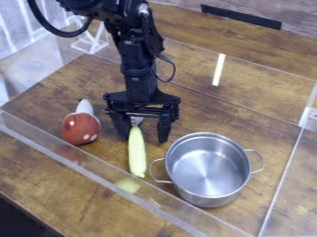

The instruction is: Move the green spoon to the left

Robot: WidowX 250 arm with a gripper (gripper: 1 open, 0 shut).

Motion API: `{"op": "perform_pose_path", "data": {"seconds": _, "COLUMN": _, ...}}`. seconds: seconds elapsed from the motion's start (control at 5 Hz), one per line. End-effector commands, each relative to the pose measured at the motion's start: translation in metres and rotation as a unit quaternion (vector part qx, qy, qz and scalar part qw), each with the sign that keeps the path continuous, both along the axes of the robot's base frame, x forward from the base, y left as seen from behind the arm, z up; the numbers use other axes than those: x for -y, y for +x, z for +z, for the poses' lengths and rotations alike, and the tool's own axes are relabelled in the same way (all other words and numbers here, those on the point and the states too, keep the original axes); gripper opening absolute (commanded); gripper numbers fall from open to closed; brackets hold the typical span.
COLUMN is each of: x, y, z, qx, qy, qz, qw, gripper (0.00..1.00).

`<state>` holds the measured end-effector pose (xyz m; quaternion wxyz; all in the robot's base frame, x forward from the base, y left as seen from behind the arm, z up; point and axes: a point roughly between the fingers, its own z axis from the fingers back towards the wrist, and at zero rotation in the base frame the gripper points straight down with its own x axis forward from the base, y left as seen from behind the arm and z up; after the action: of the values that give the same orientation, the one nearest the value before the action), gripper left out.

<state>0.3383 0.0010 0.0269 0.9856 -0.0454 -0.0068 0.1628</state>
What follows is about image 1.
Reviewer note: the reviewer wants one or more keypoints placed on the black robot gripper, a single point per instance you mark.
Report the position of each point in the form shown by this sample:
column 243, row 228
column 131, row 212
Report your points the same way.
column 142, row 99

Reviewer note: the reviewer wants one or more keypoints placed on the green handled metal spoon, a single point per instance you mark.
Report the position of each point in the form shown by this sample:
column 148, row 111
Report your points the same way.
column 136, row 151

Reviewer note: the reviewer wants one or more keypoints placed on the stainless steel pot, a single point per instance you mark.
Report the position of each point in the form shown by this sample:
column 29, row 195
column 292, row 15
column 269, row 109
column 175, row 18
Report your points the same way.
column 209, row 168

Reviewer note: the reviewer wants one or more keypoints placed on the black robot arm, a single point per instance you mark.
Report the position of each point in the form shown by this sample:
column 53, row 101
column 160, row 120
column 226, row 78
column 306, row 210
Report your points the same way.
column 128, row 22

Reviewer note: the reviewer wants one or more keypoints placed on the red toy mushroom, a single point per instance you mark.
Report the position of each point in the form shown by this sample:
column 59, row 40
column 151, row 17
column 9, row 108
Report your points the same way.
column 80, row 126

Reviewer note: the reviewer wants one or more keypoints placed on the clear acrylic front barrier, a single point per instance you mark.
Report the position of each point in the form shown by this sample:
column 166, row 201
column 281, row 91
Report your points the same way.
column 143, row 194

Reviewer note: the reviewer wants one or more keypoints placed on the clear acrylic barrier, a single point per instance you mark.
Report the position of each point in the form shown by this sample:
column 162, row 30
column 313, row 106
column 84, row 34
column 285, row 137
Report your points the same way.
column 143, row 194
column 292, row 215

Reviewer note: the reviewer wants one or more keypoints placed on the black bar on table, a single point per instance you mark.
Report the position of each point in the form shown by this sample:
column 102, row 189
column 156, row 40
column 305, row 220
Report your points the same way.
column 230, row 14

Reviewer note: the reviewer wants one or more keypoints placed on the clear acrylic right barrier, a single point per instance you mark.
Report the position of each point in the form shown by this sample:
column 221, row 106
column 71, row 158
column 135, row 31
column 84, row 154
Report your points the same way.
column 292, row 215

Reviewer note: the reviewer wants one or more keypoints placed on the clear acrylic triangle bracket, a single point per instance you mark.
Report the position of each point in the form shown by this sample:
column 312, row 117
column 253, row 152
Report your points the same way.
column 90, row 41

